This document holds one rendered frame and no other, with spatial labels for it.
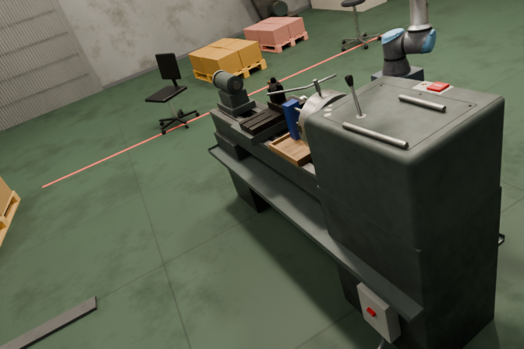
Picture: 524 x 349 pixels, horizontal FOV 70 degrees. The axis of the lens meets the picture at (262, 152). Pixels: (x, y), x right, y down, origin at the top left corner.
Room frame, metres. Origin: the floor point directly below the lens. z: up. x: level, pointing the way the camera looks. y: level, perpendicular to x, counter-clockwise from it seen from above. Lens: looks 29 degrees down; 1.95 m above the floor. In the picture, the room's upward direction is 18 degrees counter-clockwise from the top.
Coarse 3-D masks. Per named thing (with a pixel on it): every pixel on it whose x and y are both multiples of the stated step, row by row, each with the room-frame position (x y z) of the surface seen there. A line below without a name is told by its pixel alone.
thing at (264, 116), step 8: (264, 112) 2.25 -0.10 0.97; (272, 112) 2.20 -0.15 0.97; (248, 120) 2.20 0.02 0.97; (256, 120) 2.17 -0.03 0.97; (264, 120) 2.13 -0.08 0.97; (272, 120) 2.11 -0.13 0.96; (280, 120) 2.13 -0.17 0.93; (248, 128) 2.10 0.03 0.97; (256, 128) 2.06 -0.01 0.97; (264, 128) 2.08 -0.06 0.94
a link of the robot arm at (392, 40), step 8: (392, 32) 1.91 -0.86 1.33; (400, 32) 1.86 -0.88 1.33; (384, 40) 1.89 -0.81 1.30; (392, 40) 1.86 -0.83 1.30; (400, 40) 1.84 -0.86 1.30; (384, 48) 1.90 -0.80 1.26; (392, 48) 1.86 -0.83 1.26; (400, 48) 1.83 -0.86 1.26; (384, 56) 1.91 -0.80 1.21; (392, 56) 1.87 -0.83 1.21; (400, 56) 1.85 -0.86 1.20
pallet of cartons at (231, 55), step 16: (208, 48) 6.88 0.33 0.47; (224, 48) 6.56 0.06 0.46; (240, 48) 6.15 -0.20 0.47; (256, 48) 6.23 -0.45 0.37; (192, 64) 6.97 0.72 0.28; (208, 64) 6.28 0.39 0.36; (224, 64) 5.96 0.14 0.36; (240, 64) 6.09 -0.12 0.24; (256, 64) 6.17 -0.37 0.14; (208, 80) 6.49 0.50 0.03
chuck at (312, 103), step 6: (324, 90) 1.66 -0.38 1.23; (330, 90) 1.65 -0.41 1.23; (312, 96) 1.65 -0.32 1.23; (324, 96) 1.60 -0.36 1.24; (306, 102) 1.64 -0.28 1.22; (312, 102) 1.61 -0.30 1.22; (318, 102) 1.58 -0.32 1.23; (306, 108) 1.60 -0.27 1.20; (312, 108) 1.57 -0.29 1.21; (300, 114) 1.62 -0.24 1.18; (306, 114) 1.58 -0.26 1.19; (300, 120) 1.60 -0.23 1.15; (300, 138) 1.61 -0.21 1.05; (306, 144) 1.59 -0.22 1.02
